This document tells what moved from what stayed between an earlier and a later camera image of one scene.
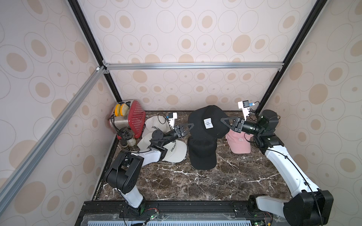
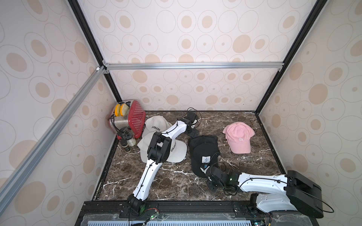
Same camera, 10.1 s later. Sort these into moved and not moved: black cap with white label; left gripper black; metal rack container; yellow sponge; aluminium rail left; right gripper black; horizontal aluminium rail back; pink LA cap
Moved: black cap with white label; right gripper black; left gripper black
Not moved: metal rack container; horizontal aluminium rail back; pink LA cap; aluminium rail left; yellow sponge
